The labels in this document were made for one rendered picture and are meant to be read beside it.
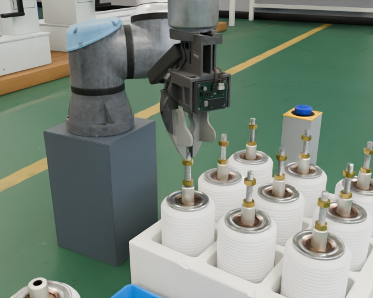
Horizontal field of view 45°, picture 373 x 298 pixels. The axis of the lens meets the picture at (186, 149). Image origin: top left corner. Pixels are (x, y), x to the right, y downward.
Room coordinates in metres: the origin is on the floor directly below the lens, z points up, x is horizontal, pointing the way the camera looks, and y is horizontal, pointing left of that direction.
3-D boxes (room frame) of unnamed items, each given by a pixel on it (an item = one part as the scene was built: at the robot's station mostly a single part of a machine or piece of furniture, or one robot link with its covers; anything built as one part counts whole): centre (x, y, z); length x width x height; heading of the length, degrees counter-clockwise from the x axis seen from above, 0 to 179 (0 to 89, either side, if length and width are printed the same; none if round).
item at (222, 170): (0.80, -0.07, 0.26); 0.02 x 0.02 x 0.03
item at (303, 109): (1.01, -0.27, 0.32); 0.04 x 0.04 x 0.02
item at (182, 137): (0.67, 0.00, 0.38); 0.06 x 0.03 x 0.09; 30
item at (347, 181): (0.66, -0.26, 0.30); 0.01 x 0.01 x 0.08
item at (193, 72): (0.68, -0.01, 0.49); 0.09 x 0.08 x 0.12; 30
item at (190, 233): (0.70, 0.00, 0.16); 0.10 x 0.10 x 0.18
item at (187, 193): (0.70, 0.00, 0.26); 0.02 x 0.02 x 0.03
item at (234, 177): (0.80, -0.07, 0.25); 0.08 x 0.08 x 0.01
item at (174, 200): (0.70, 0.00, 0.25); 0.08 x 0.08 x 0.01
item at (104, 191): (0.96, 0.19, 0.15); 0.18 x 0.18 x 0.30; 62
